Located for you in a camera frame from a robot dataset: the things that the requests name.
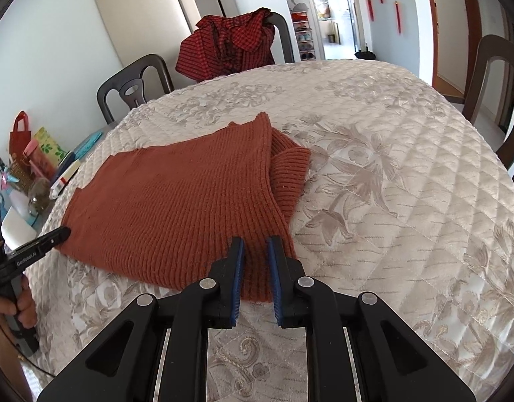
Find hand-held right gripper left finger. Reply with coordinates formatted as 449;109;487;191
37;237;246;402

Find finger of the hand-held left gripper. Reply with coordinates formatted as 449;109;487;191
3;226;72;269

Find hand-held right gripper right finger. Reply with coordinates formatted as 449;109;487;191
267;236;477;402

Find rust orange knit sweater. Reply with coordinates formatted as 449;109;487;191
58;112;312;303

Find person's left forearm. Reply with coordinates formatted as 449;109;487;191
0;314;33;402

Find person's left hand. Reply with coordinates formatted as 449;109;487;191
0;277;38;330

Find glass jar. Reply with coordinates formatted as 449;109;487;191
27;177;57;214

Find white and red box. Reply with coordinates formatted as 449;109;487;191
50;160;82;201

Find pink gift bag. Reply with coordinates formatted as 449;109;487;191
22;140;57;179

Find dark blue box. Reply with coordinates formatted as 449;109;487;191
55;151;76;182

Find red gift bag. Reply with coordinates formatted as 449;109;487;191
10;111;32;155

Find green floral gift bag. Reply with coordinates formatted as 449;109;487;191
33;128;72;164

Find teal lace paper item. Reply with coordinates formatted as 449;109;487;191
73;131;103;160

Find beige quilted table cover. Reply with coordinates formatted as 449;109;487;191
24;59;514;402

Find dark wooden chair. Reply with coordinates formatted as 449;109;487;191
96;54;176;125
462;34;514;172
257;10;297;68

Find red plaid garment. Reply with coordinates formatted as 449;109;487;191
175;7;276;83

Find shoe rack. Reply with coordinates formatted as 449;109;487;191
290;2;317;61

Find beige tall cabinet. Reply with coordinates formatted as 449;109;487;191
91;0;241;81

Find brown wooden door frame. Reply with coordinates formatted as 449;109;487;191
422;0;484;101

